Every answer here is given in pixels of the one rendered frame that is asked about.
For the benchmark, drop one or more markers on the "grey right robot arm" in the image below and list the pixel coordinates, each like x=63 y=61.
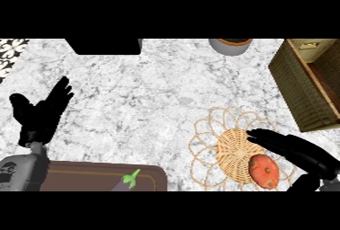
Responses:
x=330 y=185

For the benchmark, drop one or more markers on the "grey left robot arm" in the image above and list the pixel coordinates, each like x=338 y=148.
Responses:
x=24 y=172

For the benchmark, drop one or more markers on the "brown cutting board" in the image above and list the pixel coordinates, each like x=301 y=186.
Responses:
x=94 y=176

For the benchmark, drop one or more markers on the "purple eggplant with green stem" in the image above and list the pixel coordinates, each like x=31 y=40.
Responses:
x=127 y=181

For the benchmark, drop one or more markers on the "black and white patterned tile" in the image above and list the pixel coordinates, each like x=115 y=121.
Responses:
x=9 y=54

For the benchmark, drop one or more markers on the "woven wicker placemat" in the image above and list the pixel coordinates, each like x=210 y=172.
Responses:
x=229 y=146

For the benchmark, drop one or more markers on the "orange squash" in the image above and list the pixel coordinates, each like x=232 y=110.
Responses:
x=263 y=171

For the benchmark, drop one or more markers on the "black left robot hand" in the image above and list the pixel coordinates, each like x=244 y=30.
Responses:
x=40 y=115

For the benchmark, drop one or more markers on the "olive wicker basket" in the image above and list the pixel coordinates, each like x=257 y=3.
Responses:
x=304 y=86

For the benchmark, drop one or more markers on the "grey pot with brown rim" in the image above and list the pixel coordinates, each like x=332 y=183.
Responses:
x=229 y=46

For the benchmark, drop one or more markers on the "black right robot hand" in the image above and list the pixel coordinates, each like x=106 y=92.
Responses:
x=300 y=155

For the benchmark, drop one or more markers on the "black appliance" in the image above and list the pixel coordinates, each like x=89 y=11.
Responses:
x=106 y=46

